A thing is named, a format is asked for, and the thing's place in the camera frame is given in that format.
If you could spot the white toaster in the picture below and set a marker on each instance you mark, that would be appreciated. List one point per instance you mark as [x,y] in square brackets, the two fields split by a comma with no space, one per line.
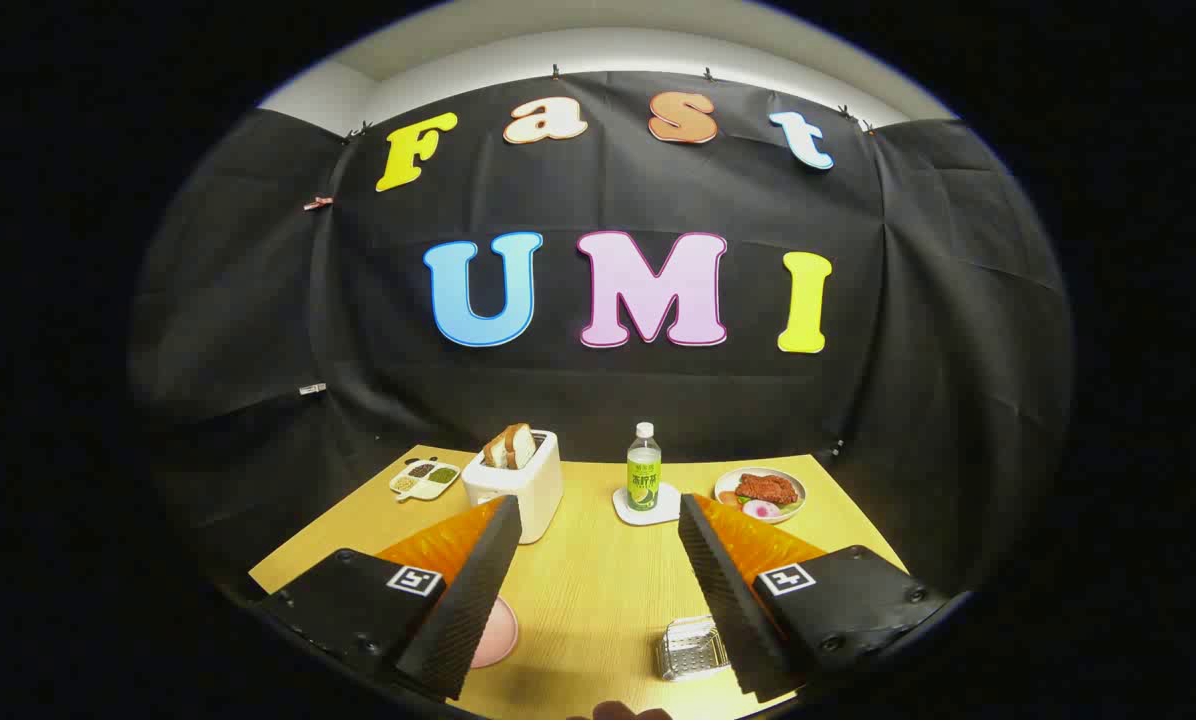
[528,492]

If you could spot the brown meat piece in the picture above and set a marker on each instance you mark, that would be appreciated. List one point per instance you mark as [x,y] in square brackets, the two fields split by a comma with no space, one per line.
[766,487]

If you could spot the bread slice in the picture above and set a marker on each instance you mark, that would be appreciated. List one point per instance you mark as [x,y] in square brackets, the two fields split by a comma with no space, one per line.
[523,443]
[498,452]

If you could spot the green label drink bottle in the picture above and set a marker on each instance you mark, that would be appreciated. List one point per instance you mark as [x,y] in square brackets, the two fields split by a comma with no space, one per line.
[643,480]

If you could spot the white divided seasoning dish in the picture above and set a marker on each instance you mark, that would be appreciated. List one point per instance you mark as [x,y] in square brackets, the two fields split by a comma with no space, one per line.
[424,478]

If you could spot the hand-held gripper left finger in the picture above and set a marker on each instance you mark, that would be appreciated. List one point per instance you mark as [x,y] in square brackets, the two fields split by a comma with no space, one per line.
[468,600]

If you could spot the pink plate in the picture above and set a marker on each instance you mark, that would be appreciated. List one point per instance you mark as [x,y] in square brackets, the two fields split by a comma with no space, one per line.
[498,635]

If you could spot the white coaster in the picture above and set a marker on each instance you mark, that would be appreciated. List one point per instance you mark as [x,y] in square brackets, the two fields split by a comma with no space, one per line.
[670,505]

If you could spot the pink round food slice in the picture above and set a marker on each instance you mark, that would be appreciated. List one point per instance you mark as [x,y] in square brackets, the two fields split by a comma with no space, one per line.
[761,510]

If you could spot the white food plate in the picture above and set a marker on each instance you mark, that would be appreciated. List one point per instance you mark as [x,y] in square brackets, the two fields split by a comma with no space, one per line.
[796,495]

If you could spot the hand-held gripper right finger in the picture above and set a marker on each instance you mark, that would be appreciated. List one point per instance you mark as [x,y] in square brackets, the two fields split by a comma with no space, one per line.
[728,600]

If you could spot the red silver clip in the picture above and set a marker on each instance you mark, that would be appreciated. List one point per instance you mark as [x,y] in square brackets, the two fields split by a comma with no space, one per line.
[317,203]

